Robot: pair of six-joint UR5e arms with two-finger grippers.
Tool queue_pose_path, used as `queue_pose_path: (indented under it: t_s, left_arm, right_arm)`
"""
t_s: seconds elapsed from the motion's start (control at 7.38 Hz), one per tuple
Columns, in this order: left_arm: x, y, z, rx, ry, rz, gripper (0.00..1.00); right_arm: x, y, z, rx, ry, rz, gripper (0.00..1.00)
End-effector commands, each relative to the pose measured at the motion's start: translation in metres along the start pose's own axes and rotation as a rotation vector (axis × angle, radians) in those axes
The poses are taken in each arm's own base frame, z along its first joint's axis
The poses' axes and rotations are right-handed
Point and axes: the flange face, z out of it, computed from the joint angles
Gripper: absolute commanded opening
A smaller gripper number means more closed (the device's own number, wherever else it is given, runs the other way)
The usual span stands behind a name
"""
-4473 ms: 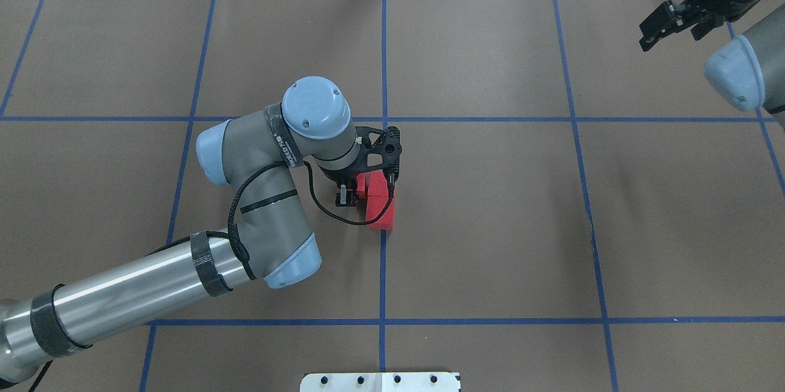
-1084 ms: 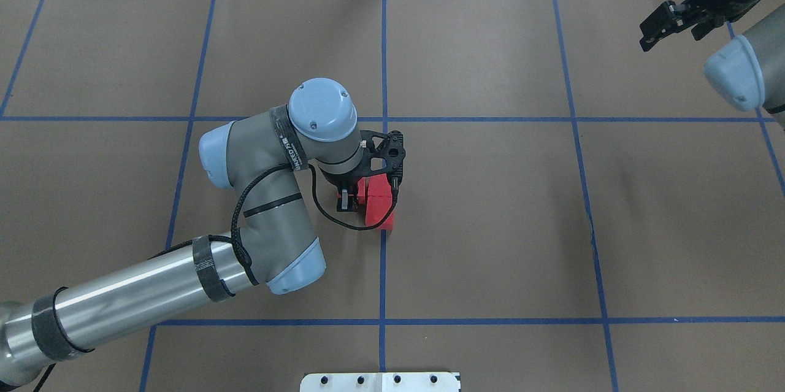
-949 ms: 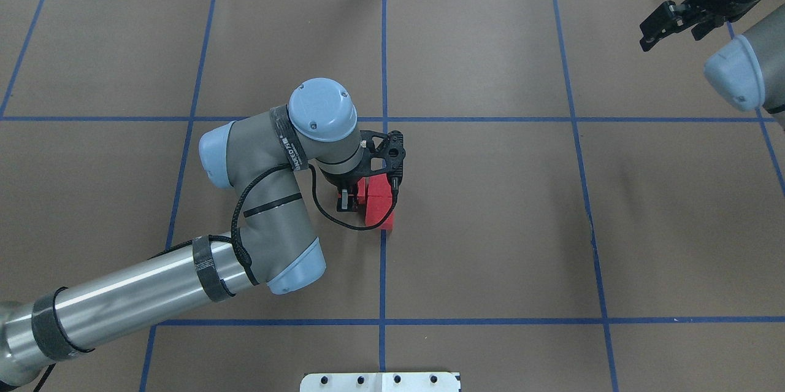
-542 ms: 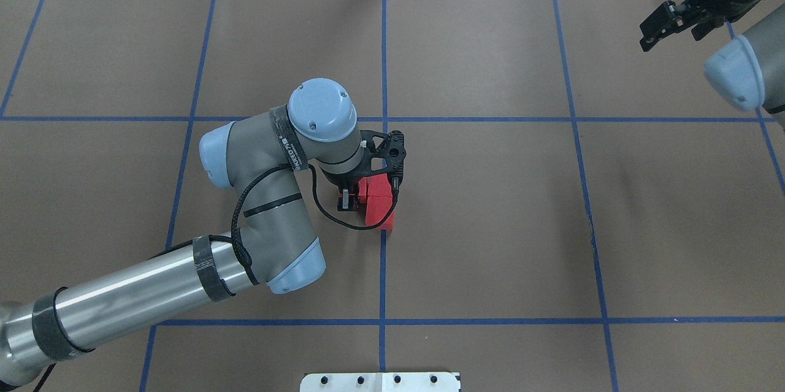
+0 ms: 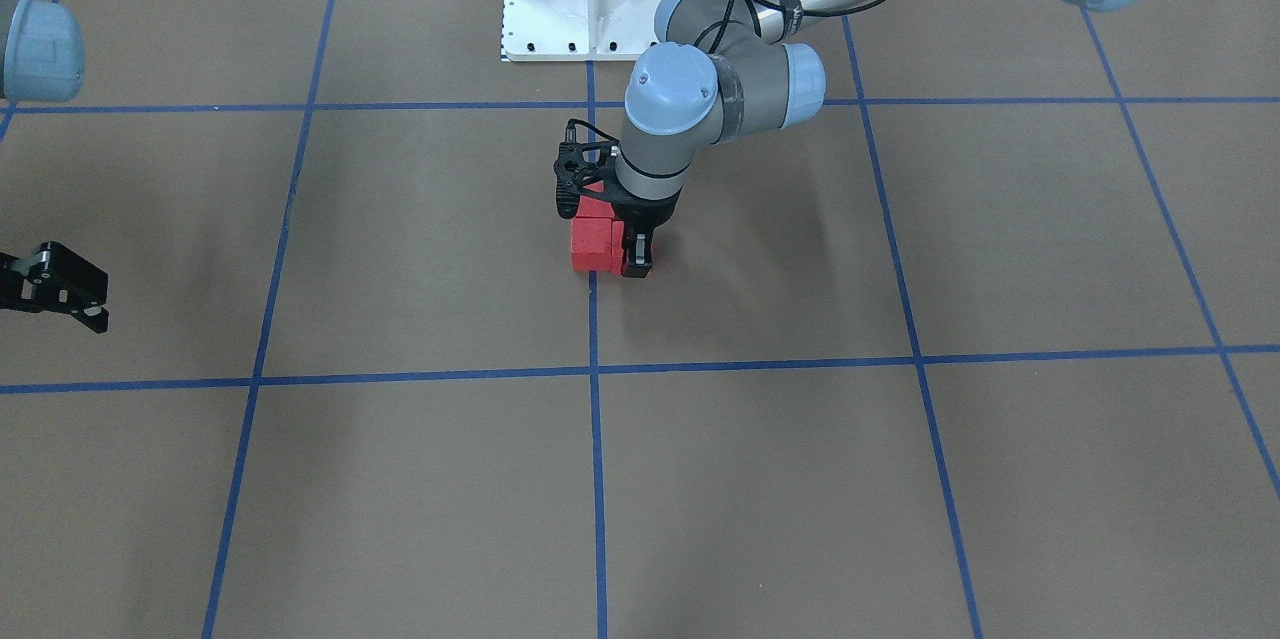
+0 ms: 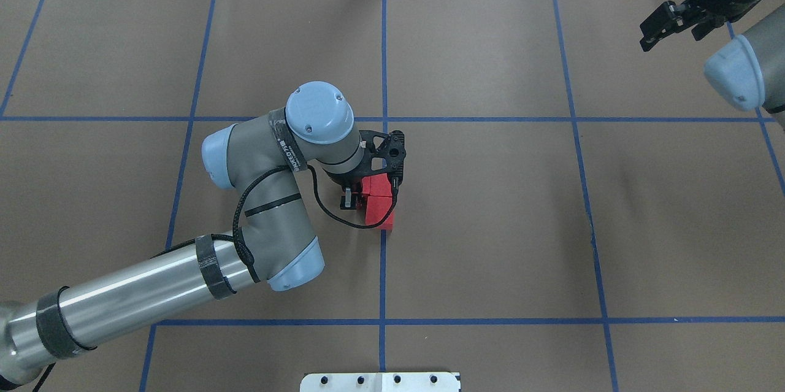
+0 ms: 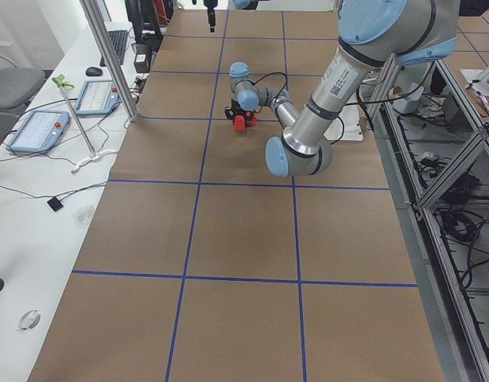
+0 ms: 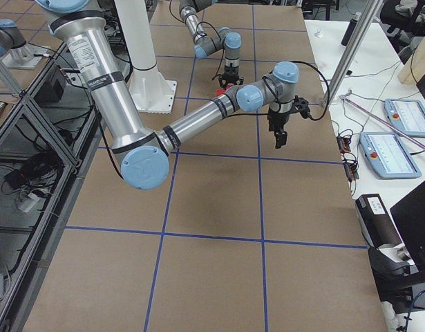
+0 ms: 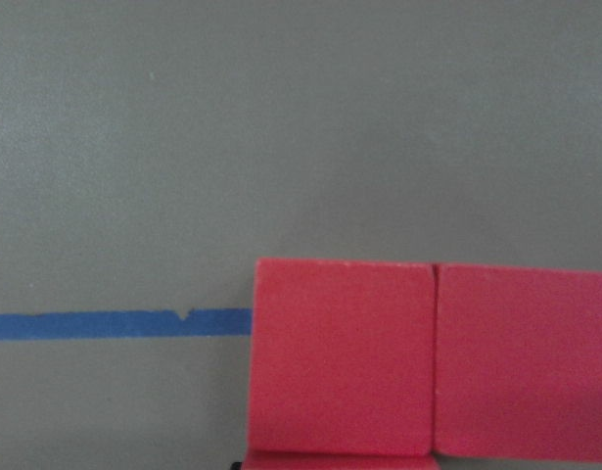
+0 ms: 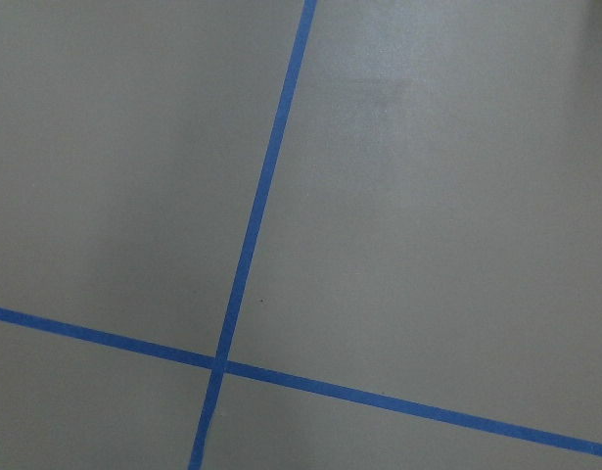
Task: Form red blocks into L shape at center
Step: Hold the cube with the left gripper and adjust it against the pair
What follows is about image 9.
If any red block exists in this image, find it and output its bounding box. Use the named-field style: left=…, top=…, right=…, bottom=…
left=434, top=263, right=602, bottom=462

